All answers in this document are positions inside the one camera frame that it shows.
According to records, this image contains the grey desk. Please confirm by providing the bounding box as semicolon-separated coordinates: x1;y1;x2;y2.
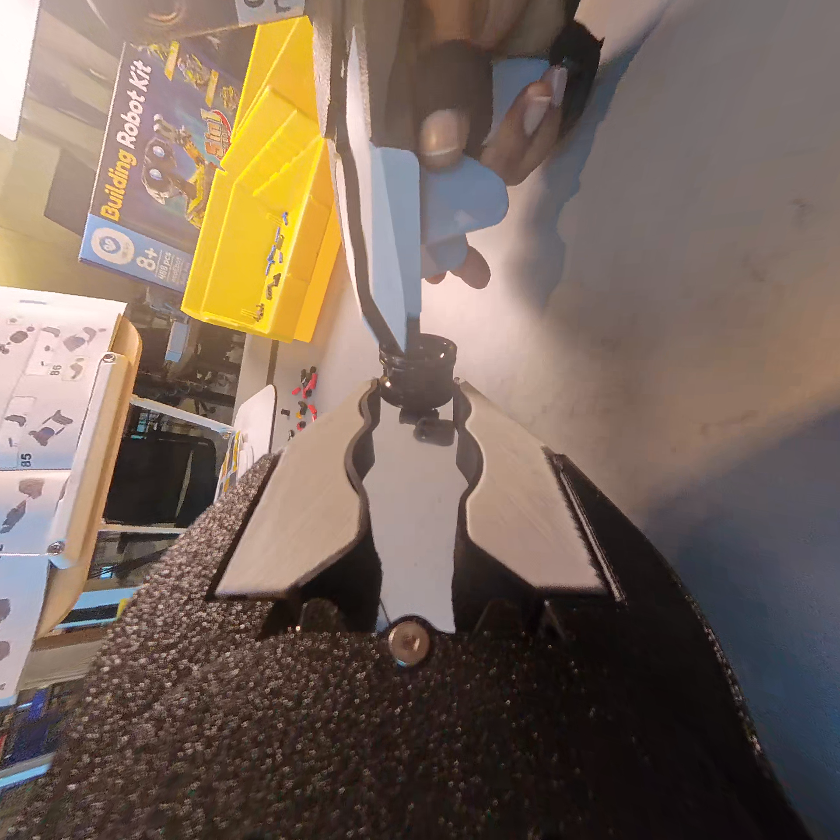
233;0;840;840

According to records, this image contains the yellow storage bin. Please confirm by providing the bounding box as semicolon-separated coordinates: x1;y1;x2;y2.
180;85;342;343
220;16;317;158

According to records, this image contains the cluster of blue brick pins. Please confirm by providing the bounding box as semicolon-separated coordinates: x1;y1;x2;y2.
252;210;291;317

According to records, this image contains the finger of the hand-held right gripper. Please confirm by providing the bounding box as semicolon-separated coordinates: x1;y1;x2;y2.
333;26;424;352

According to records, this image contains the pile of small brick pieces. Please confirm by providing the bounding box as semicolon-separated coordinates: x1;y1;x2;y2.
282;367;322;442

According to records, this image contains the blue robot kit box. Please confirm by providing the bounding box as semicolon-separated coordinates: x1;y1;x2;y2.
77;41;247;286

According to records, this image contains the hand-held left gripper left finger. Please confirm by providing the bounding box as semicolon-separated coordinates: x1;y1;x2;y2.
213;379;383;601

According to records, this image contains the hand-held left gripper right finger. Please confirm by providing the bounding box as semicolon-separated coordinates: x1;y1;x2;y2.
451;379;610;597

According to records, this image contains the yellow printed leaflet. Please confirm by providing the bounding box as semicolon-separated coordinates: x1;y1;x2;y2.
215;430;249;503

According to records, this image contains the white instruction booklet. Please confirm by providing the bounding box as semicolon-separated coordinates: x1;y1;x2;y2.
0;285;129;706

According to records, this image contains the black toy wheel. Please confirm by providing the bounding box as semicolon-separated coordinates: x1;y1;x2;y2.
378;332;458;409

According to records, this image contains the person's right hand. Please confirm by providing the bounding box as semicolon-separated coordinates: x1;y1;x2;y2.
407;0;572;290

